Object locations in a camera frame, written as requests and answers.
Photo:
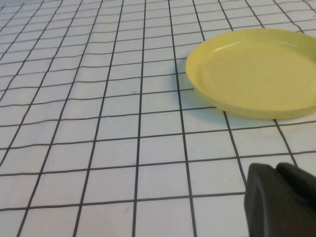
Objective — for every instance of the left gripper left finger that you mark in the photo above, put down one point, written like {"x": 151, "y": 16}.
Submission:
{"x": 266, "y": 209}

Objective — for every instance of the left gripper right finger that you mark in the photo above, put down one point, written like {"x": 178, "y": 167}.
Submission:
{"x": 306, "y": 202}

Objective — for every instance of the yellow plastic plate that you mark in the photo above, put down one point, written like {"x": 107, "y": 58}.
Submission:
{"x": 254, "y": 79}

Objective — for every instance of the white black-grid tablecloth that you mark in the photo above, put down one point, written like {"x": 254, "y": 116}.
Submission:
{"x": 98, "y": 123}

